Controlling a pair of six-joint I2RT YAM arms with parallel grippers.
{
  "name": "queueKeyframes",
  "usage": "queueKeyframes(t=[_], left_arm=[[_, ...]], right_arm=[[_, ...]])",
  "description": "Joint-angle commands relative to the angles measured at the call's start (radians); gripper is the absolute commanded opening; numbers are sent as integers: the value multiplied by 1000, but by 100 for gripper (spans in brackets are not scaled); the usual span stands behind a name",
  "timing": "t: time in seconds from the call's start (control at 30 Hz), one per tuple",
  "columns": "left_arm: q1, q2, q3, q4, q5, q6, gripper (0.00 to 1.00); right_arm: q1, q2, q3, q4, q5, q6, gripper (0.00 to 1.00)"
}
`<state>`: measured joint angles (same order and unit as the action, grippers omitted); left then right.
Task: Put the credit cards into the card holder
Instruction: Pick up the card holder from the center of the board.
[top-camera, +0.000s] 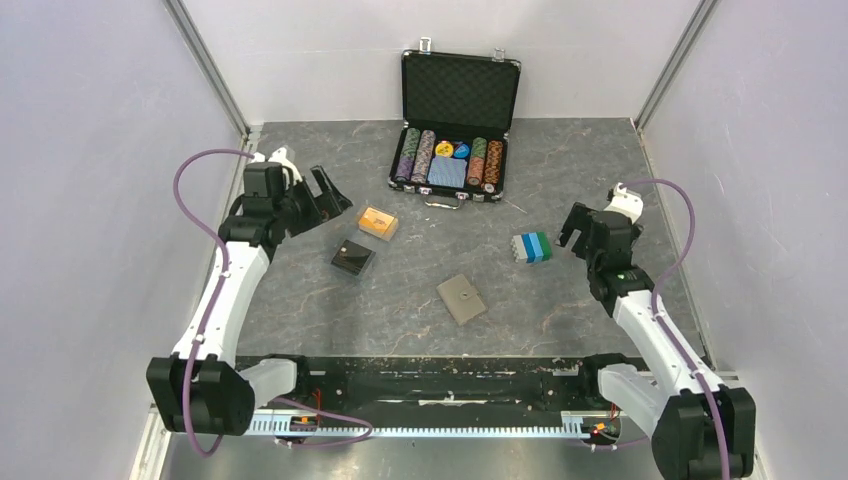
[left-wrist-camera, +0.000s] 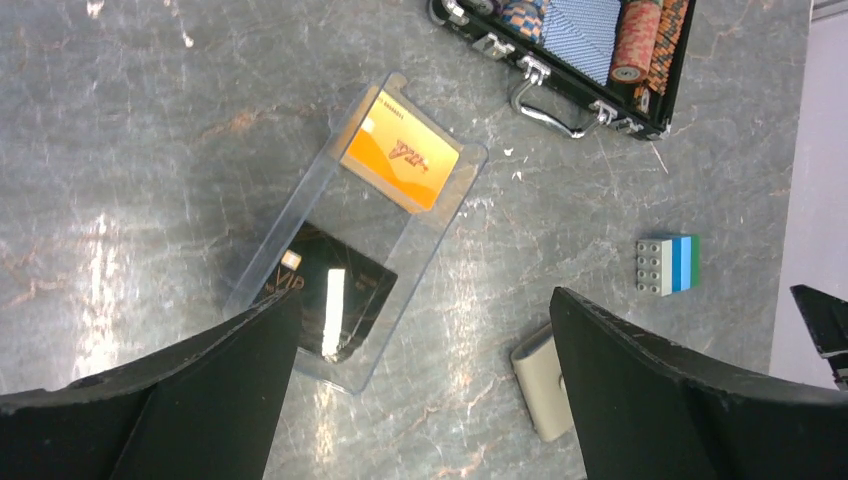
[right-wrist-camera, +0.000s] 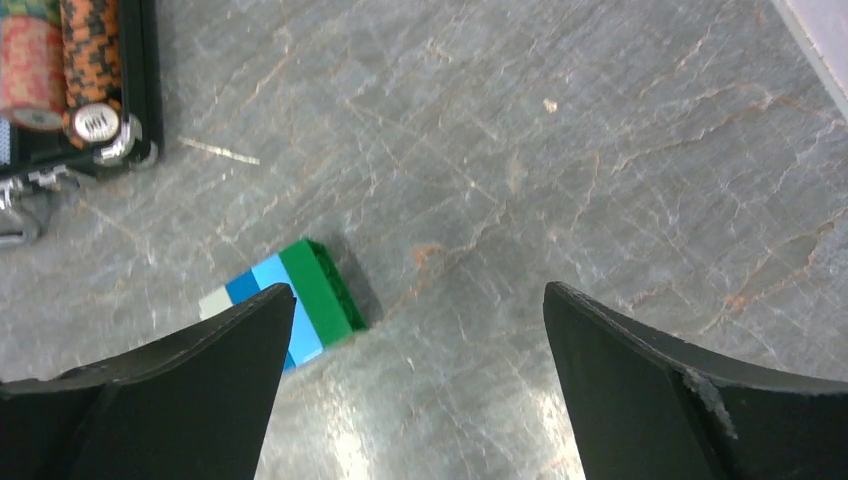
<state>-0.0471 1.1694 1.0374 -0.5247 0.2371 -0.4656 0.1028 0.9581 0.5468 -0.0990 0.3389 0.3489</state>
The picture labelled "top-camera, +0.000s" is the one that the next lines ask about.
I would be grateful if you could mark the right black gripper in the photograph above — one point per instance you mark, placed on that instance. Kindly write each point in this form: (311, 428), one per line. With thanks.
(577, 221)

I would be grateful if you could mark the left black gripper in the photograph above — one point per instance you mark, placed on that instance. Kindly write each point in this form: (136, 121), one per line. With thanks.
(324, 206)

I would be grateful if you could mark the orange card box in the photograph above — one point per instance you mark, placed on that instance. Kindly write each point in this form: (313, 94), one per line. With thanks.
(377, 223)

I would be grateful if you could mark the beige card holder wallet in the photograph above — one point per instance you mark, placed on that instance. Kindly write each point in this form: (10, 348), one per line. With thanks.
(462, 299)

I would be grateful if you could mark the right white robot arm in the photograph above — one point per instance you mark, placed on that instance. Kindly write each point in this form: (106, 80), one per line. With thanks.
(698, 426)

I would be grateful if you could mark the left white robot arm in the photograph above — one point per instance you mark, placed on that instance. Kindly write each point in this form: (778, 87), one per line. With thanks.
(197, 388)

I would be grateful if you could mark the black card box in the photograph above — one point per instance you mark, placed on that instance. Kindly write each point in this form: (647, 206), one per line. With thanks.
(353, 258)

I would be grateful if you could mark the stacked toy brick block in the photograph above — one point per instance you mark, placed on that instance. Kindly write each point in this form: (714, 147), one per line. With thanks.
(531, 247)

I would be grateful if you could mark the black poker chip case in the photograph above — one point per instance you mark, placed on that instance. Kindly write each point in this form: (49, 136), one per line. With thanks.
(457, 114)

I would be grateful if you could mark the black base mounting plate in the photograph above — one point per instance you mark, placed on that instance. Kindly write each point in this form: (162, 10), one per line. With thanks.
(447, 391)

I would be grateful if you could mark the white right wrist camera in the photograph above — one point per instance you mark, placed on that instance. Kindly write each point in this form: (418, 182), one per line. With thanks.
(625, 202)

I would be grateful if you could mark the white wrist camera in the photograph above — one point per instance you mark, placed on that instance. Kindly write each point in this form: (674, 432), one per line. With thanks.
(625, 202)
(284, 156)

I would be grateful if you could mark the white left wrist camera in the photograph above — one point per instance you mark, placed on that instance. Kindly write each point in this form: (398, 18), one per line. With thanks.
(284, 156)

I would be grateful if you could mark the grey slotted cable duct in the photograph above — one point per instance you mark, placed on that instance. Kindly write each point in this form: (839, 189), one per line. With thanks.
(300, 425)

